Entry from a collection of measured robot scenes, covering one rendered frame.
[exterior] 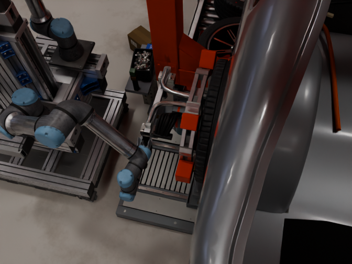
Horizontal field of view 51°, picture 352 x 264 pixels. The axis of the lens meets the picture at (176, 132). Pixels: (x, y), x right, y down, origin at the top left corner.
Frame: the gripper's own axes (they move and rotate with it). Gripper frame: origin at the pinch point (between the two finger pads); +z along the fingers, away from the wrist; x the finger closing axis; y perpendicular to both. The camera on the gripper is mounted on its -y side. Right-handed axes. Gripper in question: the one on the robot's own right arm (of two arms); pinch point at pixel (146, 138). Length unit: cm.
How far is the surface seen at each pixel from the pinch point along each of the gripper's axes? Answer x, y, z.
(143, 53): 27, -26, 78
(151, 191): 4, -75, -2
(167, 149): 1, -76, 33
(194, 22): 2, -44, 133
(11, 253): 86, -83, -63
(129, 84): 33, -38, 58
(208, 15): -5, -57, 156
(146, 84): 21, -38, 61
